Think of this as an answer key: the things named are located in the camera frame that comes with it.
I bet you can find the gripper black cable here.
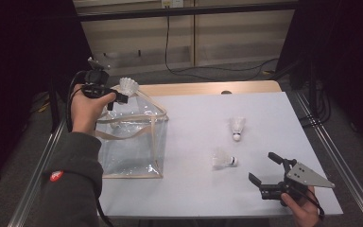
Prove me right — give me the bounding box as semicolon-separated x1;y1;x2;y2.
296;187;325;220
65;70;114;227

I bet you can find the white shuttlecock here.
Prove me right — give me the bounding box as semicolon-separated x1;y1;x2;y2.
229;116;246;142
211;148;239;170
118;77;140;96

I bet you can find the black curtain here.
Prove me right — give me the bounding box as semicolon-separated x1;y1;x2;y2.
0;0;103;190
275;0;363;155

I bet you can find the black wall cable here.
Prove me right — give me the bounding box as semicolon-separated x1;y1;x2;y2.
164;6;280;81

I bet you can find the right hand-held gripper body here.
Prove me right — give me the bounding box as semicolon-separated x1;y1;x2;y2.
259;161;336;201

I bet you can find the black horizontal bar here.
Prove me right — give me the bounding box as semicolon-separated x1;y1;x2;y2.
77;2;299;23

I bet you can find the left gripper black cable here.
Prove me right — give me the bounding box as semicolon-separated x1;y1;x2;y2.
65;70;114;227

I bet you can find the white table cover sheet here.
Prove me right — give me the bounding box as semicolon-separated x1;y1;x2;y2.
94;91;344;219

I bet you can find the person's right hand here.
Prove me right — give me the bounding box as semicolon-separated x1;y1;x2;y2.
280;185;322;227

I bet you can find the aluminium floor rail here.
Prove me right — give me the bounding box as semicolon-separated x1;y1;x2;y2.
294;93;363;227
8;103;72;227

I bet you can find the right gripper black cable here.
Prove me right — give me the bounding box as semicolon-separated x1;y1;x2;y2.
296;187;325;220

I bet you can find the person's left hand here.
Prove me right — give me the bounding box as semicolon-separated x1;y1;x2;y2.
70;84;117;135

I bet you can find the bundle of black floor cables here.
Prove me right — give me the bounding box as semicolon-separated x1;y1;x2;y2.
299;81;332;127

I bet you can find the white wall socket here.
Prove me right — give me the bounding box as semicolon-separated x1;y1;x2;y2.
161;0;184;9

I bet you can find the clear tote bag beige trim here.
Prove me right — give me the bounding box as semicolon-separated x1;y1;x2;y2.
93;83;170;180

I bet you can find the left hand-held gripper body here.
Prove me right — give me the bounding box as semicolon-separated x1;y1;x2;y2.
82;57;112;99

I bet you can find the black metal stand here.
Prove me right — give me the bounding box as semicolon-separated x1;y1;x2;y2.
46;75;77;133

